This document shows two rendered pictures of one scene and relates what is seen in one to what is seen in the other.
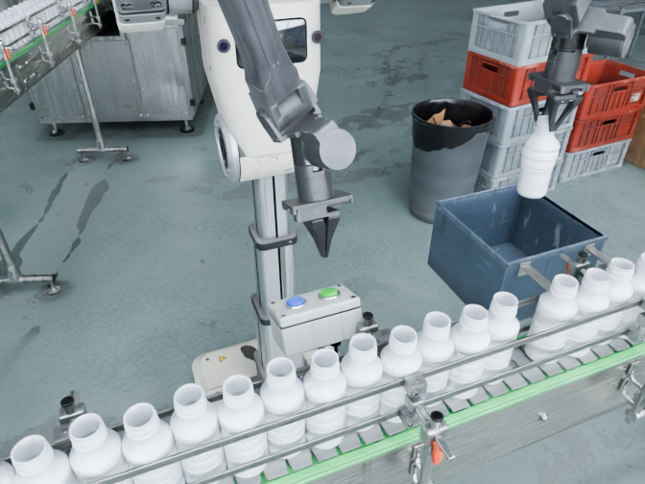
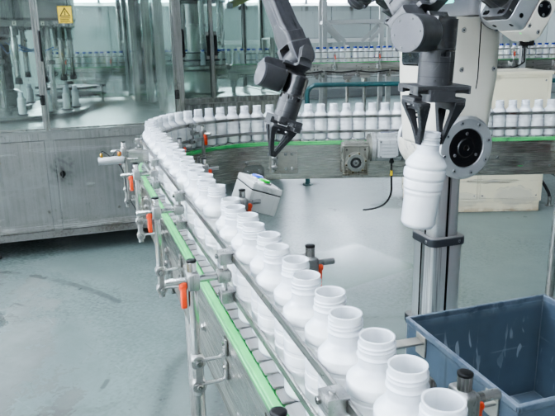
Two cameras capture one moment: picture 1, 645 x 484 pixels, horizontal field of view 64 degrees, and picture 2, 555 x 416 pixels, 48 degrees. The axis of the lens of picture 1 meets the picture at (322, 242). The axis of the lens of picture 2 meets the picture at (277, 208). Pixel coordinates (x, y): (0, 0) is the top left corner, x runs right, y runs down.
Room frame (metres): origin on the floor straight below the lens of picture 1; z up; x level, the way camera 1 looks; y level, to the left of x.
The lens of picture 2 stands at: (0.80, -1.50, 1.45)
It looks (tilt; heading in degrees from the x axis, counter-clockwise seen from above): 15 degrees down; 94
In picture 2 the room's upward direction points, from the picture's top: 1 degrees counter-clockwise
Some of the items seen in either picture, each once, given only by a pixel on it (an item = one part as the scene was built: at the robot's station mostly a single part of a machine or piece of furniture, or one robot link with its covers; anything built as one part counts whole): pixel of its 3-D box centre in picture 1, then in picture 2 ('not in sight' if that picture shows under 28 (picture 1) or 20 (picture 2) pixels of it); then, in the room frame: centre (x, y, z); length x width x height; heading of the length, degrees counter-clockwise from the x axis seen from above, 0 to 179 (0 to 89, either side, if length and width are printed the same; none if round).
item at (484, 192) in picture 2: not in sight; (470, 139); (2.14, 4.03, 0.59); 1.10 x 0.62 x 1.18; 4
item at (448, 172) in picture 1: (444, 164); not in sight; (2.75, -0.72, 0.32); 0.45 x 0.45 x 0.64
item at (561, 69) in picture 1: (561, 68); (435, 73); (0.99, -0.45, 1.39); 0.10 x 0.07 x 0.07; 19
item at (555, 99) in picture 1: (554, 106); (428, 116); (0.98, -0.45, 1.32); 0.07 x 0.07 x 0.09; 19
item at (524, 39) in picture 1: (534, 31); not in sight; (3.05, -1.19, 1.00); 0.61 x 0.41 x 0.22; 119
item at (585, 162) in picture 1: (573, 149); not in sight; (3.41, -1.80, 0.11); 0.61 x 0.41 x 0.22; 115
